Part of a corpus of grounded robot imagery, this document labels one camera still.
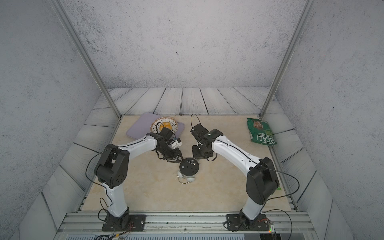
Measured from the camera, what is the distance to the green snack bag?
1036 millimetres

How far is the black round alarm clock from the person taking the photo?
0.87 metres

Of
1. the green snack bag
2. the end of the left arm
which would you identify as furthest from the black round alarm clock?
the green snack bag

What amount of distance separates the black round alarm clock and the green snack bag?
44 cm

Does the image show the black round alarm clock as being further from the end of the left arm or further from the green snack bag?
the green snack bag
